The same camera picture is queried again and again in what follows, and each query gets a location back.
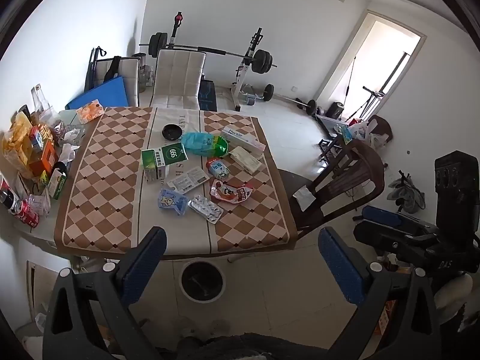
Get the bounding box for red snack wrapper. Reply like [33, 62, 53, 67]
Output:
[209, 178, 256, 205]

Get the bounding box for silver blister pack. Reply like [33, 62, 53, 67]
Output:
[187, 195, 224, 225]

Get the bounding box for person's right forearm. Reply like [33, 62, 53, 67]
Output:
[431, 273, 477, 325]

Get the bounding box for cream medicine box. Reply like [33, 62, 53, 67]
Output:
[229, 146, 262, 175]

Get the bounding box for black barbell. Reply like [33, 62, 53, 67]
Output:
[139, 33, 278, 74]

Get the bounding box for small blue white carton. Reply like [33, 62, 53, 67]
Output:
[206, 157, 230, 180]

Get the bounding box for dark wooden chair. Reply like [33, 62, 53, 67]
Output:
[277, 140, 387, 239]

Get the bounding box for white padded chair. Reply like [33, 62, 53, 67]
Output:
[95, 57, 140, 107]
[149, 49, 207, 110]

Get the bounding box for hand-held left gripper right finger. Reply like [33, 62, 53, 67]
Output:
[318, 227, 441, 360]

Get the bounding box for black folding frame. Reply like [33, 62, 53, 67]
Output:
[84, 47, 107, 91]

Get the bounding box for green white medicine box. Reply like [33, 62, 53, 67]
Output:
[141, 143, 188, 182]

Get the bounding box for dark cola bottle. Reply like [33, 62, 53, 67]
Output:
[0, 178, 16, 211]

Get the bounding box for orange snack bag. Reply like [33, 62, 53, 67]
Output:
[76, 98, 105, 124]

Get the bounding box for brown checkered tablecloth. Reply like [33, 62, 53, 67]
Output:
[53, 106, 299, 259]

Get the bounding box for blue star packet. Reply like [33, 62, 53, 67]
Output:
[157, 188, 188, 216]

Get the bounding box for white plastic bags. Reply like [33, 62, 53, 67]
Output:
[347, 118, 387, 147]

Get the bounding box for small floor barbell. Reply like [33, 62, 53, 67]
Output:
[262, 84, 317, 115]

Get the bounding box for beige board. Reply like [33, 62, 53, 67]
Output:
[25, 260, 57, 323]

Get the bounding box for white round trash bin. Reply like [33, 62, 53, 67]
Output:
[181, 260, 227, 302]

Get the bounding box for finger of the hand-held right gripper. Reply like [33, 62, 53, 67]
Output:
[352, 220, 413, 252]
[361, 205, 439, 235]

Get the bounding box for blue drink carton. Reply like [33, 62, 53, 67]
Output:
[28, 125, 46, 151]

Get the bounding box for black tripod stand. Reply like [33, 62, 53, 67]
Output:
[345, 56, 387, 121]

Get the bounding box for blue folded board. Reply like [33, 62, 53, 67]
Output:
[65, 75, 130, 110]

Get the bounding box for crumpled white tissue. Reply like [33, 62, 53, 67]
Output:
[56, 127, 81, 162]

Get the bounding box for blue green plastic bag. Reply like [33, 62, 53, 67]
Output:
[181, 132, 230, 158]

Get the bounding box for cream round table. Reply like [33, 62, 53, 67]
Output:
[0, 107, 301, 261]

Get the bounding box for green white carton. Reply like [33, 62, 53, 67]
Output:
[48, 163, 70, 200]

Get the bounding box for red cola can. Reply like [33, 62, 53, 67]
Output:
[13, 199, 40, 229]

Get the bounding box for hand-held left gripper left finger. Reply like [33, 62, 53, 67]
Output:
[43, 226, 167, 360]

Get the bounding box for white toothpaste box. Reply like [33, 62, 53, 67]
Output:
[220, 127, 266, 158]

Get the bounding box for yellow snack bag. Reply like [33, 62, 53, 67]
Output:
[2, 114, 34, 177]

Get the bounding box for orange printed box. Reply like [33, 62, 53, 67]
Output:
[375, 300, 398, 336]

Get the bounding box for grey cloth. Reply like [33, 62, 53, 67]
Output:
[388, 172, 426, 214]

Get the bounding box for white weight bench rack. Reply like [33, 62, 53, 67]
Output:
[165, 13, 263, 112]

